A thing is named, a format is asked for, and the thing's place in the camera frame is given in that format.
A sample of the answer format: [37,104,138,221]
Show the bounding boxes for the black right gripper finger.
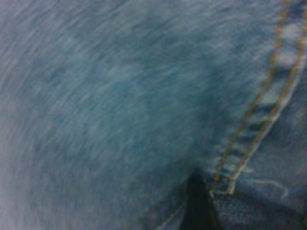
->
[186,174,218,230]

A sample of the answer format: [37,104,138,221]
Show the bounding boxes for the blue denim kids jeans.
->
[0,0,307,230]

